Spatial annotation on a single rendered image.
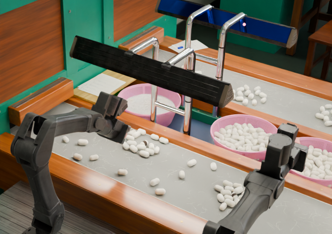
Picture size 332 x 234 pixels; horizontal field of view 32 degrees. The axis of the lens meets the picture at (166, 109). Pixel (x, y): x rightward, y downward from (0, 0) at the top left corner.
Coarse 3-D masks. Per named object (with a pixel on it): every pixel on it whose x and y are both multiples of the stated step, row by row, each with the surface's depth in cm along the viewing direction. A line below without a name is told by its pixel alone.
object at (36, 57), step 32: (0, 0) 190; (32, 0) 203; (64, 0) 218; (96, 0) 237; (128, 0) 258; (0, 32) 196; (32, 32) 210; (64, 32) 224; (96, 32) 244; (128, 32) 266; (0, 64) 201; (32, 64) 215; (64, 64) 232; (0, 96) 206
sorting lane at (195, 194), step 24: (72, 144) 210; (96, 144) 211; (120, 144) 212; (168, 144) 213; (96, 168) 198; (120, 168) 199; (144, 168) 200; (168, 168) 200; (192, 168) 201; (216, 168) 201; (144, 192) 188; (168, 192) 189; (192, 192) 189; (216, 192) 190; (288, 192) 191; (216, 216) 179; (264, 216) 180; (288, 216) 181; (312, 216) 181
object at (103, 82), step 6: (96, 78) 248; (102, 78) 248; (108, 78) 248; (114, 78) 249; (84, 84) 243; (90, 84) 243; (96, 84) 243; (102, 84) 243; (108, 84) 244; (114, 84) 244; (120, 84) 244; (84, 90) 238; (90, 90) 238; (96, 90) 239; (102, 90) 239; (108, 90) 239; (114, 90) 239
